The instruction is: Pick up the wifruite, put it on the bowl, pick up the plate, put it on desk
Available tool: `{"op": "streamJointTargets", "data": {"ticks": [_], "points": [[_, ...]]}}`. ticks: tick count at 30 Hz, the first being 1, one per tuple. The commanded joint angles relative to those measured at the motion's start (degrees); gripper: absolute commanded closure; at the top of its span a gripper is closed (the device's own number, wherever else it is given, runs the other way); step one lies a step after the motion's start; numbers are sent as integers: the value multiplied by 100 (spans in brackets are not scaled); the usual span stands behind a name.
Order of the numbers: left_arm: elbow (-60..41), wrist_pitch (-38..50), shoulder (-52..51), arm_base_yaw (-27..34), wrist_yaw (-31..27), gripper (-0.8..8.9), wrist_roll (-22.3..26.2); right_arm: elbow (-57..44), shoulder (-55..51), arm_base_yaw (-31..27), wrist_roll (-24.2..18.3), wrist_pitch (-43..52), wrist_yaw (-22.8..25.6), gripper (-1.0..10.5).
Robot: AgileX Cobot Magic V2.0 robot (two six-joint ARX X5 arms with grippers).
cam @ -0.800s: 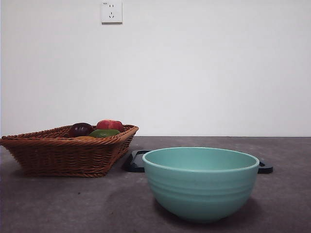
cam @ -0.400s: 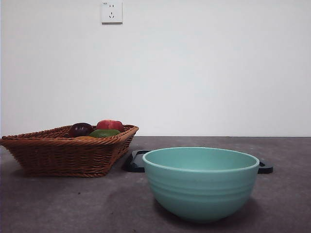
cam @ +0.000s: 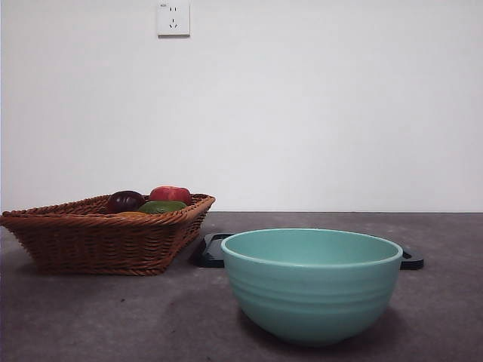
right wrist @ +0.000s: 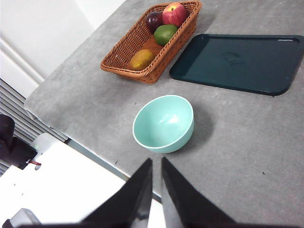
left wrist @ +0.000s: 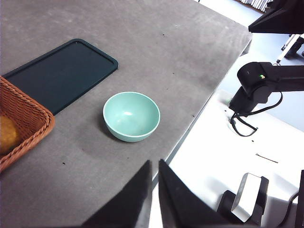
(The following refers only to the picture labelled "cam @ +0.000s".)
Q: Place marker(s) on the brown kiwi fruit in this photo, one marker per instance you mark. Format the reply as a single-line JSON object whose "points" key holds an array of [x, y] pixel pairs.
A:
{"points": [[132, 213]]}

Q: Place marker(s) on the teal ribbed bowl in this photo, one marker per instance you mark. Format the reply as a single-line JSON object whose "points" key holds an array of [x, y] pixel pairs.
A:
{"points": [[309, 298]]}

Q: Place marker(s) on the black rectangular tray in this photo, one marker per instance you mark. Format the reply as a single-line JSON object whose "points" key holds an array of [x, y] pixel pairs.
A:
{"points": [[211, 252]]}

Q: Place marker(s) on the green avocado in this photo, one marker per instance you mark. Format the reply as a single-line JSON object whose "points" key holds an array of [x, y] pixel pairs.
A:
{"points": [[162, 207]]}

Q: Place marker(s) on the dark purple plum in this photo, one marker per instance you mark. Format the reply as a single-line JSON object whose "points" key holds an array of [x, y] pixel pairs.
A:
{"points": [[124, 200]]}

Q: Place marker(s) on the brown wicker basket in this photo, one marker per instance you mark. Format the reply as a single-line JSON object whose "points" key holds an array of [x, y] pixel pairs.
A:
{"points": [[98, 241]]}

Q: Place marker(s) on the white wall socket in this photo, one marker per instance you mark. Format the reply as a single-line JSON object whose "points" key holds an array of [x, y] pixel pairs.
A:
{"points": [[173, 19]]}

